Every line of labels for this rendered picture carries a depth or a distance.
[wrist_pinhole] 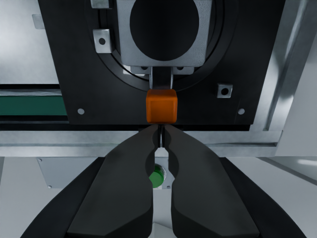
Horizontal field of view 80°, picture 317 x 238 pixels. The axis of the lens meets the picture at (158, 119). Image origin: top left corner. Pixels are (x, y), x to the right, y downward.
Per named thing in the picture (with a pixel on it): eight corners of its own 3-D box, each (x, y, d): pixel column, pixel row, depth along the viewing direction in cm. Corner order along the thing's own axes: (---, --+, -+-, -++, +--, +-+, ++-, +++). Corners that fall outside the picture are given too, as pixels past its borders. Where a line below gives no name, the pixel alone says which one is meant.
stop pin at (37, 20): (63, 27, 23) (46, 29, 20) (53, 27, 23) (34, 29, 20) (60, 14, 23) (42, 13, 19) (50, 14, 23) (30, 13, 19)
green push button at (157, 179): (163, 179, 32) (163, 189, 30) (139, 179, 32) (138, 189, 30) (163, 161, 30) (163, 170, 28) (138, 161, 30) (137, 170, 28)
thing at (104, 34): (115, 50, 19) (112, 53, 17) (100, 50, 19) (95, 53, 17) (112, 28, 18) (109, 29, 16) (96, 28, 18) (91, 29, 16)
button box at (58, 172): (171, 165, 37) (172, 191, 32) (62, 165, 37) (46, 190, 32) (171, 134, 34) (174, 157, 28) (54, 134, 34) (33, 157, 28)
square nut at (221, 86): (228, 95, 23) (230, 98, 22) (214, 95, 23) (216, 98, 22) (230, 81, 22) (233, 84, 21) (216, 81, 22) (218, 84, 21)
